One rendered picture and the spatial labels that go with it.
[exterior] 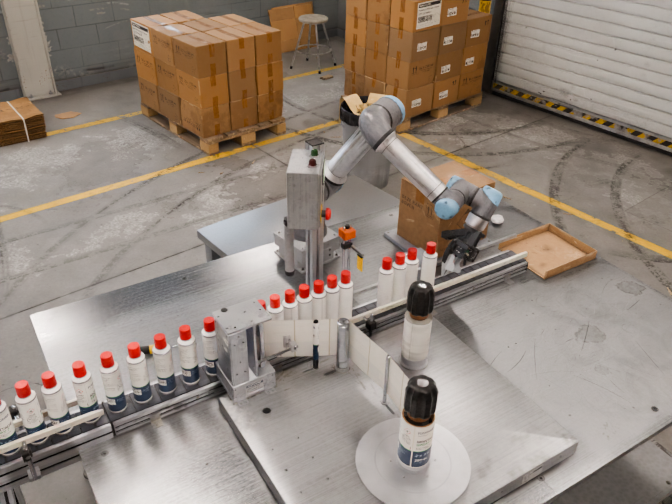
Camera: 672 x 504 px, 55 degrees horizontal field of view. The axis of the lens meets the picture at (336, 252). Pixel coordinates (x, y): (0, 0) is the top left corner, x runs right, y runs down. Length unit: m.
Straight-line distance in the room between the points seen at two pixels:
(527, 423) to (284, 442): 0.70
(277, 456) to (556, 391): 0.91
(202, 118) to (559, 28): 3.38
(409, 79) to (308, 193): 4.04
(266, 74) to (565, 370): 4.08
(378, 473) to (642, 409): 0.88
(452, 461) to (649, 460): 1.29
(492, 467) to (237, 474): 0.69
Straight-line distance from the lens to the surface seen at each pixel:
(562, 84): 6.73
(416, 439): 1.71
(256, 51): 5.62
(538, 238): 2.95
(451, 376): 2.10
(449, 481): 1.81
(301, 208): 1.93
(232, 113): 5.63
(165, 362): 1.96
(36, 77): 7.28
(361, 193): 3.16
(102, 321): 2.45
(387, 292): 2.26
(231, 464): 1.91
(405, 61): 5.86
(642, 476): 2.92
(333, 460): 1.84
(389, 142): 2.27
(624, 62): 6.39
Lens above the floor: 2.30
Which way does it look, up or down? 33 degrees down
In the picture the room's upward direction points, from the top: 1 degrees clockwise
